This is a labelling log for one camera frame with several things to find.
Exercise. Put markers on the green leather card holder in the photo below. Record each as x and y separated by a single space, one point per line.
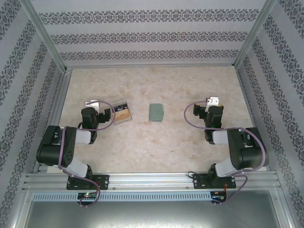
155 114

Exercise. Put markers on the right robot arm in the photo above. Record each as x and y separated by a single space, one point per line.
251 152

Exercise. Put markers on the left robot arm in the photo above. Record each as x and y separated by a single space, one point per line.
54 147

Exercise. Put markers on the stack of gold cards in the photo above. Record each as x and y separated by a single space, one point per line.
122 116

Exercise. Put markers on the stack of black cards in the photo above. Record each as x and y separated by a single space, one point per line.
120 107

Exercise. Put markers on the clear acrylic card box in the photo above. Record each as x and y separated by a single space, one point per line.
123 121

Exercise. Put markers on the grey metal sheet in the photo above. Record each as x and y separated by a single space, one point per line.
152 213

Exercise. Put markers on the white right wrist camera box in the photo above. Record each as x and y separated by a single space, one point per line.
213 101

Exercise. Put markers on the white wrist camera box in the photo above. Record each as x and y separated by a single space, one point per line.
213 101
93 104

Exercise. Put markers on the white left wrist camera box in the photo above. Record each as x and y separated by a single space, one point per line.
93 104

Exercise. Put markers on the aluminium side frame rail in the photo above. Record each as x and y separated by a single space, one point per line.
60 95
247 95

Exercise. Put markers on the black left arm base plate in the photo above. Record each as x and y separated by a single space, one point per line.
104 181

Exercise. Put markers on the aluminium back frame rail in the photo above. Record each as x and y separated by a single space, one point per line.
152 66

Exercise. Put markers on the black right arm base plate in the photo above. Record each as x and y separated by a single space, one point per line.
198 181

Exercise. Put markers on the aluminium mounting rail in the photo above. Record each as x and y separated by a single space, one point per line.
147 181

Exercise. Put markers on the aluminium frame post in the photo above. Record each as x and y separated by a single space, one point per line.
48 35
252 35

